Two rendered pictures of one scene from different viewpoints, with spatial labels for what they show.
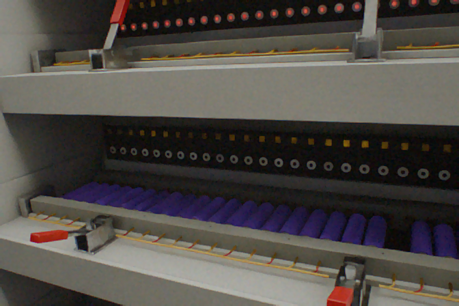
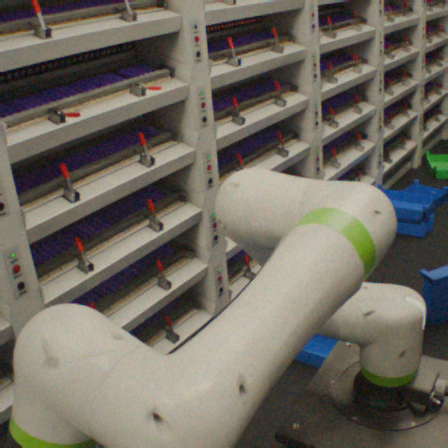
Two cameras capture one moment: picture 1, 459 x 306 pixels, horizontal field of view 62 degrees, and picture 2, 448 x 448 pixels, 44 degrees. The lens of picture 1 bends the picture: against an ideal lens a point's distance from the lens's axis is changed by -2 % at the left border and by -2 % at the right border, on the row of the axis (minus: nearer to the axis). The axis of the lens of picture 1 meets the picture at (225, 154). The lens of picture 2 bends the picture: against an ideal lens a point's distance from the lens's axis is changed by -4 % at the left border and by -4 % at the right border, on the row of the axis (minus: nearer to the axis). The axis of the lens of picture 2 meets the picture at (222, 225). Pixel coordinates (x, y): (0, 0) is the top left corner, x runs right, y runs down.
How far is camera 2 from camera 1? 1.30 m
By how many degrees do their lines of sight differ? 79
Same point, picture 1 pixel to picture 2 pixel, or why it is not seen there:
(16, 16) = not seen: outside the picture
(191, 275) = (102, 109)
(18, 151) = not seen: outside the picture
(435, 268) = (146, 78)
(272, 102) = (114, 39)
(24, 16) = not seen: outside the picture
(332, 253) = (125, 84)
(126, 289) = (83, 128)
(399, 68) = (143, 23)
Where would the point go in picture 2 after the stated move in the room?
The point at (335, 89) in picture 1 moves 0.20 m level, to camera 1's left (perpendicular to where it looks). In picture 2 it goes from (129, 31) to (98, 42)
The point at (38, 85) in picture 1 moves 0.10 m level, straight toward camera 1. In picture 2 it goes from (18, 53) to (66, 45)
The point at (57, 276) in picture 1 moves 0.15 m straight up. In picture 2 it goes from (51, 142) to (39, 76)
